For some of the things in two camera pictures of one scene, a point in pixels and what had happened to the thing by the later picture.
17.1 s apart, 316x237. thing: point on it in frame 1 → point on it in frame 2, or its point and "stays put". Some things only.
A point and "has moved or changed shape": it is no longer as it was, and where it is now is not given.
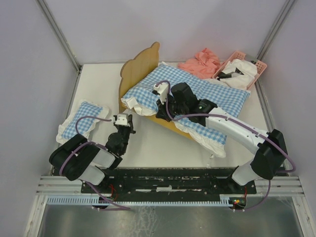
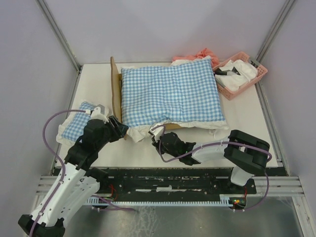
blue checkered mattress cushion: [143, 101] has moved or changed shape
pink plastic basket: [238, 55] → [231, 95]
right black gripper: [162, 110] → [156, 143]
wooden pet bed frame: [139, 63] → [117, 99]
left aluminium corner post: [59, 35] stays put
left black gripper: [131, 125] → [120, 130]
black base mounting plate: [169, 183] stays put
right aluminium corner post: [275, 31] stays put
